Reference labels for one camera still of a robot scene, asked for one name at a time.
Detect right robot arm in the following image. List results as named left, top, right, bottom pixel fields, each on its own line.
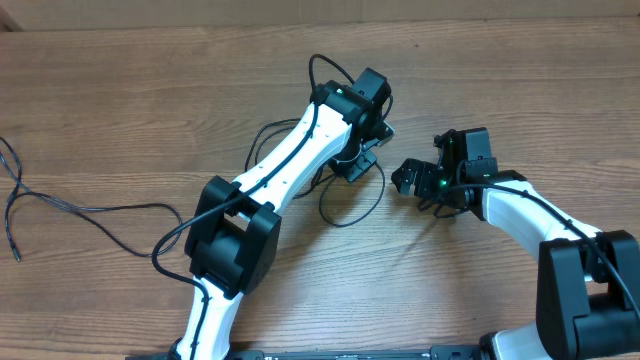
left=391, top=127, right=639, bottom=359

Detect black thin USB cable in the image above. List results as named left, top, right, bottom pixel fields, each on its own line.
left=244, top=117, right=341, bottom=200

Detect black USB-A cable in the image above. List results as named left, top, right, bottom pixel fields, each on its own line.
left=252, top=124, right=387, bottom=229

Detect black braided USB cable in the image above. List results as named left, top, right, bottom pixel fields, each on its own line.
left=0, top=135, right=184, bottom=264

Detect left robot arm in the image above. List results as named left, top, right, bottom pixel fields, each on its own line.
left=169, top=68, right=394, bottom=359

